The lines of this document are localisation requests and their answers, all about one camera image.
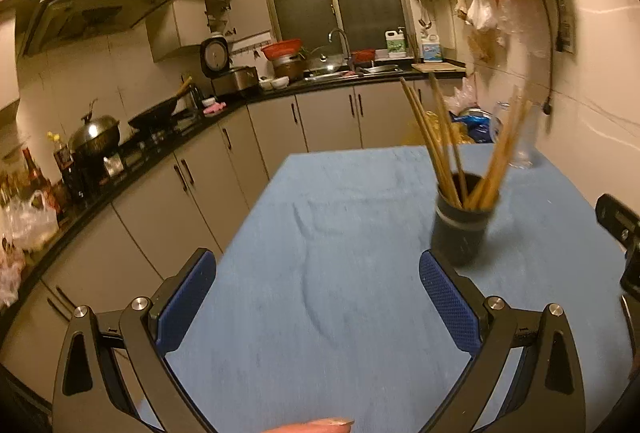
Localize rice cooker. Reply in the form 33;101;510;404
198;36;260;97

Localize glass pot lid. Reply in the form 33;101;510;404
306;46;344;74

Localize lower kitchen cabinets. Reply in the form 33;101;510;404
1;81;421;401

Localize kitchen faucet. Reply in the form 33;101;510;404
326;27;354;69

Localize black power cable with plug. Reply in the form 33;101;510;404
539;0;574;116

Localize white bowl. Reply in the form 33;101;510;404
271;76;290;90

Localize wooden cutting board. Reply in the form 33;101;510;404
411;62;466;75

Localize white plastic bag on floor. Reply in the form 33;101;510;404
445;78;477;116

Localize steel wok with lid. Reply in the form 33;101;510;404
68;98;120;161

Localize steel pot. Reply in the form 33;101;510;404
272;54;307;82

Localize red basin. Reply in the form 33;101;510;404
260;38;303;62

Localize black frying pan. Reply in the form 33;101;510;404
128;77;193;132

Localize white detergent jug green label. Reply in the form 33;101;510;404
385;27;407;60

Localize white jug blue label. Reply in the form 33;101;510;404
421;34;444;63

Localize blue plastic bag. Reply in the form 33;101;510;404
451;107;492;144

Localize dark grey utensil holder cup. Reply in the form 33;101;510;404
431;185;495;267

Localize white plastic bag on counter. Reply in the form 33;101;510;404
1;190;58;252

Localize pink cloth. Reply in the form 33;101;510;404
203;102;227;116

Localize yellow plastic bag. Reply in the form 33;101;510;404
400;112;475;146

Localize dark glass bottle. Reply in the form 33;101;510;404
22;147;50;199

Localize person's fingertip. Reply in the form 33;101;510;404
264;418;355;433

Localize blue table cloth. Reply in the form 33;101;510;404
167;147;631;432

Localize frosted glass mug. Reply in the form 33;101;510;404
489;102;541;169

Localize red bowl by sink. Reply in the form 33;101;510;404
352;49;376;65

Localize range hood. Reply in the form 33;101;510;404
22;0;171;56

